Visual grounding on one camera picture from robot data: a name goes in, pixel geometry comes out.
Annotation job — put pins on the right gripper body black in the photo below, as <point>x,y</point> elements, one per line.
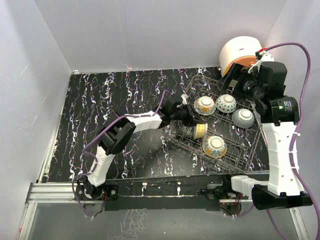
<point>252,89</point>

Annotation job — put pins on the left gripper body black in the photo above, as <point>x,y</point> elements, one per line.
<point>182,115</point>

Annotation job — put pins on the yellow sun pattern bowl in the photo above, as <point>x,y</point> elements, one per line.
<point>200,130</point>

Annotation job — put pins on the orange flower leaf bowl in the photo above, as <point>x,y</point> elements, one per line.
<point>205,106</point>

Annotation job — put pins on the blue wave pattern bowl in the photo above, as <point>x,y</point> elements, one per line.
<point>226,103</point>

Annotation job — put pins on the orange blue floral bowl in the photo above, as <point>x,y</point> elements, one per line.
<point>214,146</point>

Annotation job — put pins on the red rim grey pattern bowl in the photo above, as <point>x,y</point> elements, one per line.
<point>243,118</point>

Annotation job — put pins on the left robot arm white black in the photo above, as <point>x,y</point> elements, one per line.
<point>114,138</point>

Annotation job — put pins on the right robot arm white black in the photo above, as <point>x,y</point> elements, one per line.
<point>279,117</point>

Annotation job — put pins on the white round drawer cabinet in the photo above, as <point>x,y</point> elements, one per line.
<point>241,50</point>

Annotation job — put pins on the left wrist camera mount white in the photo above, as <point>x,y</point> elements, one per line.
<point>184,99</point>

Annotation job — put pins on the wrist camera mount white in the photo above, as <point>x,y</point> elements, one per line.
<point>261,56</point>
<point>184,99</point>

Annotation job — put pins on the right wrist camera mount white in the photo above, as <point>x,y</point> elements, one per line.
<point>261,56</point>

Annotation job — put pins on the grey wire dish rack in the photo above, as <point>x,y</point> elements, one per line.
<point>246,149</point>

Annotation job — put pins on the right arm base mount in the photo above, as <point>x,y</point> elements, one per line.
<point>231,203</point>

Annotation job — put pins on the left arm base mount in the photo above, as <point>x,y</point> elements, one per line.
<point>107,194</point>

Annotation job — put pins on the aluminium frame rail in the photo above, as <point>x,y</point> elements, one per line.
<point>185,192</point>

